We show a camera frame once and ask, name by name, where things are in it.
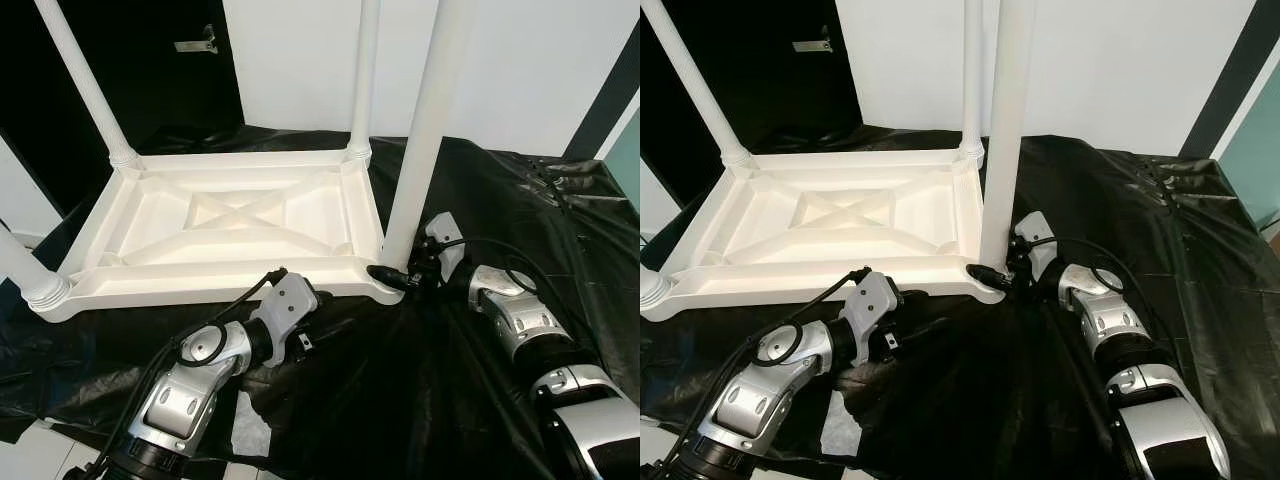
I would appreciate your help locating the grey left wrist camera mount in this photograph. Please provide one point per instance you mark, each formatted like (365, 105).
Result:
(870, 308)
(285, 310)

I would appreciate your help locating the black door frame post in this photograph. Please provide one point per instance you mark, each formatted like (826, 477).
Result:
(1228, 90)
(607, 90)

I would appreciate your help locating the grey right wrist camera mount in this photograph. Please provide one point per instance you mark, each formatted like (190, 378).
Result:
(1033, 243)
(440, 245)

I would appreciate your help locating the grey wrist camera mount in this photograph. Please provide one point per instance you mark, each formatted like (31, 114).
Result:
(870, 308)
(440, 245)
(1033, 243)
(285, 310)

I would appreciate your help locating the black plastic table cover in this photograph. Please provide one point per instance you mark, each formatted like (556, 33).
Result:
(400, 380)
(1000, 380)

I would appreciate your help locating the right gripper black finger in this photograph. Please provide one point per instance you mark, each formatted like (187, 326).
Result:
(985, 277)
(388, 277)

